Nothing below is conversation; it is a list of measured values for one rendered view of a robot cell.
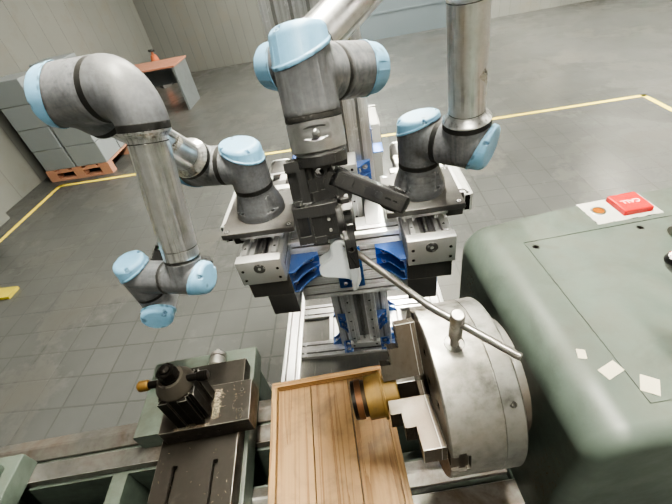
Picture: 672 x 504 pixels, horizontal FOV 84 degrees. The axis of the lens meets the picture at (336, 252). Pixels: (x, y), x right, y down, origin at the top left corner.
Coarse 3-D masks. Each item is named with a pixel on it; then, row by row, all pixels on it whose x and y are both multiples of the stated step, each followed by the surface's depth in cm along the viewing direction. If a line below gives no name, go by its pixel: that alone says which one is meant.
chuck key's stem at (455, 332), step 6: (456, 312) 57; (462, 312) 57; (450, 318) 57; (456, 318) 56; (462, 318) 56; (450, 324) 58; (456, 324) 57; (462, 324) 57; (450, 330) 59; (456, 330) 58; (462, 330) 59; (450, 336) 60; (456, 336) 59; (450, 342) 62; (456, 342) 62
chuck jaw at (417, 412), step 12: (420, 396) 71; (396, 408) 69; (408, 408) 69; (420, 408) 68; (432, 408) 68; (396, 420) 69; (408, 420) 67; (420, 420) 66; (432, 420) 66; (408, 432) 66; (420, 432) 65; (432, 432) 64; (420, 444) 65; (432, 444) 63; (444, 444) 62; (432, 456) 63; (444, 456) 63; (468, 456) 61
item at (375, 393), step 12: (360, 384) 74; (372, 384) 72; (384, 384) 73; (396, 384) 72; (360, 396) 71; (372, 396) 71; (384, 396) 70; (396, 396) 71; (360, 408) 71; (372, 408) 71; (384, 408) 70
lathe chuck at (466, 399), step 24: (408, 312) 78; (432, 336) 64; (432, 360) 62; (456, 360) 61; (480, 360) 61; (432, 384) 65; (456, 384) 60; (480, 384) 59; (456, 408) 59; (480, 408) 59; (456, 432) 59; (480, 432) 59; (504, 432) 59; (456, 456) 60; (480, 456) 60; (504, 456) 61
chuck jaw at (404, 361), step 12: (396, 324) 73; (408, 324) 72; (396, 336) 72; (408, 336) 72; (396, 348) 72; (408, 348) 72; (384, 360) 76; (396, 360) 72; (408, 360) 72; (420, 360) 72; (384, 372) 73; (396, 372) 73; (408, 372) 72; (420, 372) 72
